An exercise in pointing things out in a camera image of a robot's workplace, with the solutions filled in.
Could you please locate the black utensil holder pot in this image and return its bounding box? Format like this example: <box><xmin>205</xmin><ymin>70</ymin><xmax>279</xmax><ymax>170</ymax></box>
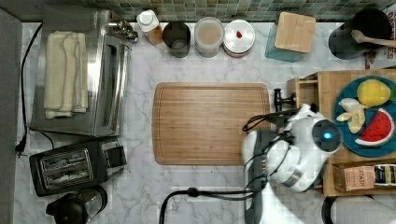
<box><xmin>328</xmin><ymin>7</ymin><xmax>393</xmax><ymax>61</ymax></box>

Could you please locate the paper towel roll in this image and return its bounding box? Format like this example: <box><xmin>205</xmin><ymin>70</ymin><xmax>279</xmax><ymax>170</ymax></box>
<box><xmin>321</xmin><ymin>196</ymin><xmax>396</xmax><ymax>224</ymax></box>

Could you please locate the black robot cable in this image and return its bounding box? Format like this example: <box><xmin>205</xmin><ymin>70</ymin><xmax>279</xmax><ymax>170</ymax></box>
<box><xmin>158</xmin><ymin>106</ymin><xmax>303</xmax><ymax>224</ymax></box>

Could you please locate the clear plastic lidded container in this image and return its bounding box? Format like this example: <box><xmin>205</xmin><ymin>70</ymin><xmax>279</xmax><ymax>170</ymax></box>
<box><xmin>194</xmin><ymin>17</ymin><xmax>224</xmax><ymax>58</ymax></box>

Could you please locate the toy peeled banana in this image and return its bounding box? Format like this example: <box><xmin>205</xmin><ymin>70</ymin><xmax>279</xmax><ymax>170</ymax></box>
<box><xmin>336</xmin><ymin>98</ymin><xmax>367</xmax><ymax>133</ymax></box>

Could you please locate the teal canister with wooden lid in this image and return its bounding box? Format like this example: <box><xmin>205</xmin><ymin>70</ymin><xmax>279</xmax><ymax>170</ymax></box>
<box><xmin>264</xmin><ymin>12</ymin><xmax>316</xmax><ymax>63</ymax></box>

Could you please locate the dark green tea box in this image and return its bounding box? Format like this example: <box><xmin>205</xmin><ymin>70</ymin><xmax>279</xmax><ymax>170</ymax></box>
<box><xmin>375</xmin><ymin>164</ymin><xmax>396</xmax><ymax>186</ymax></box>

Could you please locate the blue plate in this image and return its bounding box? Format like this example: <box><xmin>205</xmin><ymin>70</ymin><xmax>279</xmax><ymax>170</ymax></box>
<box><xmin>333</xmin><ymin>76</ymin><xmax>395</xmax><ymax>157</ymax></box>

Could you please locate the bamboo cutting board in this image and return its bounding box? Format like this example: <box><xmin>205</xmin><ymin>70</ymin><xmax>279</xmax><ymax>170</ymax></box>
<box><xmin>152</xmin><ymin>82</ymin><xmax>270</xmax><ymax>166</ymax></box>

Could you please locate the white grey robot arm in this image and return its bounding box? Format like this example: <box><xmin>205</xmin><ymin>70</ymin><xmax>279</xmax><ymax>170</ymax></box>
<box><xmin>241</xmin><ymin>104</ymin><xmax>343</xmax><ymax>224</ymax></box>

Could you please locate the wooden drawer cabinet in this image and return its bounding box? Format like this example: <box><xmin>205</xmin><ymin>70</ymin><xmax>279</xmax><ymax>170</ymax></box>
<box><xmin>306</xmin><ymin>69</ymin><xmax>396</xmax><ymax>197</ymax></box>

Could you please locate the stainless steel toaster oven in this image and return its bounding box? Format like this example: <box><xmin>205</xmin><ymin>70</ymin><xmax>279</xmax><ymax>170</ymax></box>
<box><xmin>31</xmin><ymin>4</ymin><xmax>138</xmax><ymax>137</ymax></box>

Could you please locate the toy watermelon slice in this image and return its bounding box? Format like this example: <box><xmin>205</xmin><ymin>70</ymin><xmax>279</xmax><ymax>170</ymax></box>
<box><xmin>355</xmin><ymin>108</ymin><xmax>395</xmax><ymax>147</ymax></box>

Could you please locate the folded beige towel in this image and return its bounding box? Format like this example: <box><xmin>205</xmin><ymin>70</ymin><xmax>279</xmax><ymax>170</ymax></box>
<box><xmin>44</xmin><ymin>31</ymin><xmax>89</xmax><ymax>119</ymax></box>

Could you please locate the brown tea box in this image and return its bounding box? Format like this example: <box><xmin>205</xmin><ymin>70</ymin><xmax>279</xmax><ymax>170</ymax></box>
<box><xmin>332</xmin><ymin>166</ymin><xmax>375</xmax><ymax>192</ymax></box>

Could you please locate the yellow toy lemon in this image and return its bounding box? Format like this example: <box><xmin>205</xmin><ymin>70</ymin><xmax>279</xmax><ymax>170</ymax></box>
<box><xmin>357</xmin><ymin>79</ymin><xmax>390</xmax><ymax>106</ymax></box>

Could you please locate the black two-slot toaster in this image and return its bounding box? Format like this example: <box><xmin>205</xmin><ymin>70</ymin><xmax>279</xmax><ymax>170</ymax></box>
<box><xmin>29</xmin><ymin>137</ymin><xmax>127</xmax><ymax>197</ymax></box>

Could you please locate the white capped bottle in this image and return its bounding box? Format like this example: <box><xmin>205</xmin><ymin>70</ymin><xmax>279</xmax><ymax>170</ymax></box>
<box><xmin>136</xmin><ymin>9</ymin><xmax>163</xmax><ymax>45</ymax></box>

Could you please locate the black power cord with plug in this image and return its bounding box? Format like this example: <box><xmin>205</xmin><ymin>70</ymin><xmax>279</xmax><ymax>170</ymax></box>
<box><xmin>15</xmin><ymin>22</ymin><xmax>44</xmax><ymax>155</ymax></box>

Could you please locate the wooden spoon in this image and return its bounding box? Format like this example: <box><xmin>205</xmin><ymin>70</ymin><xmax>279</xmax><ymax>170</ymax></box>
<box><xmin>351</xmin><ymin>30</ymin><xmax>396</xmax><ymax>48</ymax></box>

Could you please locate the dark glass jar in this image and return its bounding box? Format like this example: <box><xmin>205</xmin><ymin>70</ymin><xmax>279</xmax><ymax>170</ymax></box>
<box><xmin>163</xmin><ymin>21</ymin><xmax>191</xmax><ymax>58</ymax></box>

